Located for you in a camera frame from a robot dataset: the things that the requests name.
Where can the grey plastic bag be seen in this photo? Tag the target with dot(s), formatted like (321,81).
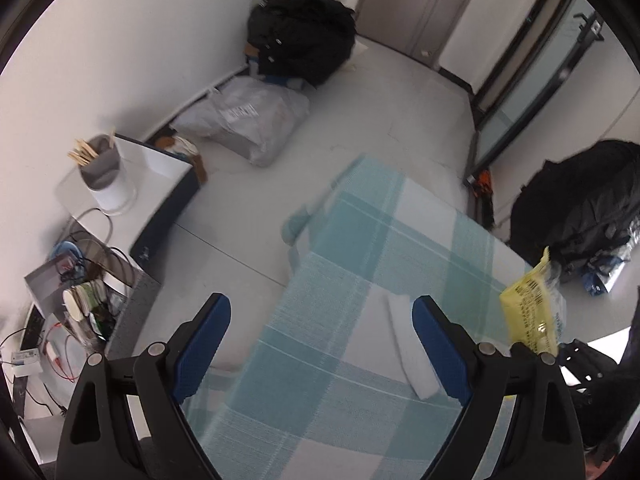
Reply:
(250,120)

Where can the black glass door frame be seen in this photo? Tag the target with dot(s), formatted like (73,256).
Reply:
(520,110)

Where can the black hanging backpack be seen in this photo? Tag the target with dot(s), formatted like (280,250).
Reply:
(585,200)

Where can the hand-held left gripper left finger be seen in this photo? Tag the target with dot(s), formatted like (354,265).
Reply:
(202,345)

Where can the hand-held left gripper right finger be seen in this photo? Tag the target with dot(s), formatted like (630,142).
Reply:
(440,347)

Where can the bundle of wooden sticks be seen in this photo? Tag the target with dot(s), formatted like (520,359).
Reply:
(85,152)

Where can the white side table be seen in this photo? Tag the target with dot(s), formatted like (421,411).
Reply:
(150,195)

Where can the white power adapter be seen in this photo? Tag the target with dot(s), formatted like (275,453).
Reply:
(26,361)

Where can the black bag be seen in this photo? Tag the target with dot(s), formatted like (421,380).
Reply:
(305,35)

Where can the orange and black tool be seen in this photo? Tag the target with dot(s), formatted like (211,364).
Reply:
(482,195)

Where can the yellow plastic packet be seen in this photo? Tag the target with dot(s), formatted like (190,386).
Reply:
(530,305)

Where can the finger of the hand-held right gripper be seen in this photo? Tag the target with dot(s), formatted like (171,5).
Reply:
(587,365)

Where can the grey door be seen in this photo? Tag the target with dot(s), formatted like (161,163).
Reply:
(400,5)

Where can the teal checked blanket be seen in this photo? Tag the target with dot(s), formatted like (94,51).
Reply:
(350,285)

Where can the white cloth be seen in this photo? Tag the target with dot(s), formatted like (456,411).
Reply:
(407,350)

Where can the white and grey cup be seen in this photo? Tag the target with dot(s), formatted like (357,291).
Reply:
(112,185)

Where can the stack of white lids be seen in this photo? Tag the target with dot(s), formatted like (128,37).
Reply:
(82,300)

